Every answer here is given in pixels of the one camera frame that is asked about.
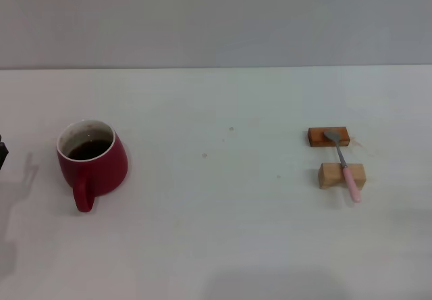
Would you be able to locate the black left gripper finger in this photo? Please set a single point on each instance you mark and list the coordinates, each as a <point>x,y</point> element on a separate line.
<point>2,154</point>

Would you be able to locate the red ceramic coffee cup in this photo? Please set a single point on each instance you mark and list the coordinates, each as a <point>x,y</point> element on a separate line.
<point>101,175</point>

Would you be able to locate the dark brown wooden block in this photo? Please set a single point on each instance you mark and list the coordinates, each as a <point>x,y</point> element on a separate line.
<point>317,138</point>

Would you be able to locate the light wooden arch block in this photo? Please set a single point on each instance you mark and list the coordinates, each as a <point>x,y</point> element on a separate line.
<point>330,176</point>

